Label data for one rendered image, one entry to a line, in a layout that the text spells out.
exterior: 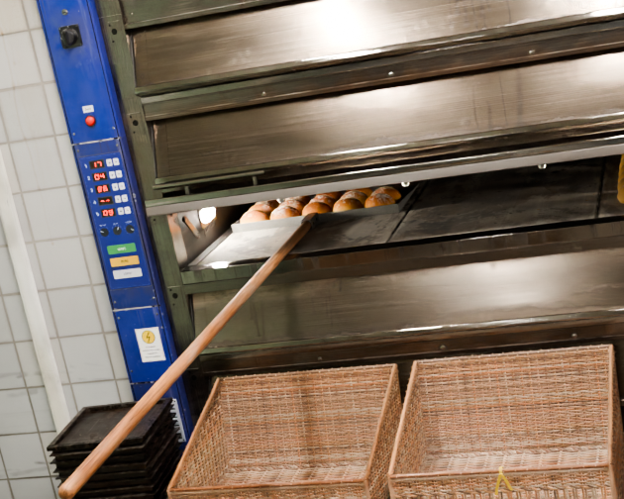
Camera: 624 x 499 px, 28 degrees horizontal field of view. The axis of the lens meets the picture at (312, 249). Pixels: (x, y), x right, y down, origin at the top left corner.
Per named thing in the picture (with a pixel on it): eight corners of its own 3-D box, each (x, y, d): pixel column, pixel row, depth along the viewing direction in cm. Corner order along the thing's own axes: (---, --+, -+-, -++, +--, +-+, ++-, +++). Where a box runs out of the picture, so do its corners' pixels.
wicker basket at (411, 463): (427, 448, 356) (411, 357, 349) (628, 435, 339) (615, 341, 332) (393, 533, 312) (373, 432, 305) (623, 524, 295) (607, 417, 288)
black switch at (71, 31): (63, 49, 347) (53, 10, 344) (83, 46, 345) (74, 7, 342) (57, 50, 343) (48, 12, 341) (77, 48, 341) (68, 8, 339)
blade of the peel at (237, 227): (399, 212, 380) (398, 203, 380) (233, 233, 396) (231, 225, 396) (419, 182, 413) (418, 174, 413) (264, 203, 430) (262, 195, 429)
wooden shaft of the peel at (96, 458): (72, 502, 222) (68, 487, 221) (57, 503, 223) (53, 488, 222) (312, 229, 380) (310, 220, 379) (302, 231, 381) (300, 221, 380)
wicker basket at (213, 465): (234, 460, 374) (215, 375, 367) (416, 449, 356) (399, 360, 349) (174, 543, 329) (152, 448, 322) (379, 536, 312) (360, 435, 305)
